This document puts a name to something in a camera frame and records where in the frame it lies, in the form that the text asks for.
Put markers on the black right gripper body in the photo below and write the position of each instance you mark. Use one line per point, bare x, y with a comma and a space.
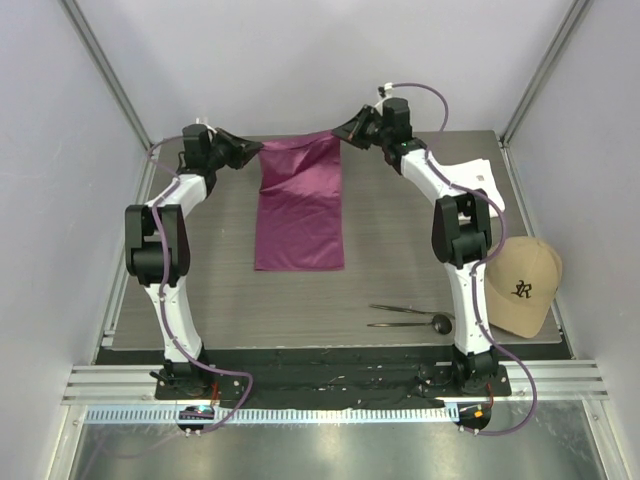
370, 125

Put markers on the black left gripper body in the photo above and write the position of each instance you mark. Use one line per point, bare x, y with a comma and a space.
225, 152

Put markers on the magenta cloth napkin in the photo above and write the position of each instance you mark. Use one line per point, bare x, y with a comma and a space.
299, 213

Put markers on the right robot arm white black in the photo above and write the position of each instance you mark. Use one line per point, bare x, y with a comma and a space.
465, 199

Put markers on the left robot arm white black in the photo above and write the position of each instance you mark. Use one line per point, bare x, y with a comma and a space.
157, 251

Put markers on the white folded towel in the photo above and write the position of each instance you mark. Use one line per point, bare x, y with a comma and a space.
474, 175

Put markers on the dark metal fork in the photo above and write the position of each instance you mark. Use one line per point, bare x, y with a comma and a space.
411, 310

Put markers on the tan baseball cap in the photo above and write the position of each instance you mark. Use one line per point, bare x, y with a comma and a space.
520, 285

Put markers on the dark metal spoon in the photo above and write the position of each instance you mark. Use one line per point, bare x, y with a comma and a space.
440, 323

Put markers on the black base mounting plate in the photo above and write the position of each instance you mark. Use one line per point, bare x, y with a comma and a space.
352, 377

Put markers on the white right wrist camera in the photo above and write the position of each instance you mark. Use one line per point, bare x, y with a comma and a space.
385, 91

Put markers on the aluminium frame post left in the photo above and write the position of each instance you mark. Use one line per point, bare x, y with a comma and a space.
91, 43

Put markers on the aluminium frame post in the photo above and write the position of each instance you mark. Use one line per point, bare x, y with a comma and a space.
91, 43
560, 41

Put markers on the aluminium frame post right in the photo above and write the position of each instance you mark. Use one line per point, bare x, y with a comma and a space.
560, 41

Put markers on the slotted cable duct strip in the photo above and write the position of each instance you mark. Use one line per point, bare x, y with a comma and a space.
198, 414

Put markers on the aluminium front rail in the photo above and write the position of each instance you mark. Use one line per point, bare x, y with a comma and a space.
132, 384

